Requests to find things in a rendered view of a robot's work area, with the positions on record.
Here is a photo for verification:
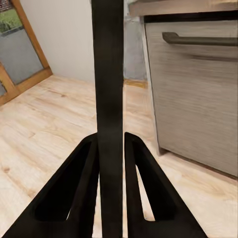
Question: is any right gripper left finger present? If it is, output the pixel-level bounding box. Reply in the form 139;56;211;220
2;133;99;238

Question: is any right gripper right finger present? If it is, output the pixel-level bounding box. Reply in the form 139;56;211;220
124;132;208;238

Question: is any poster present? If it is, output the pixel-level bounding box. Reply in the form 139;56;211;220
91;0;123;238

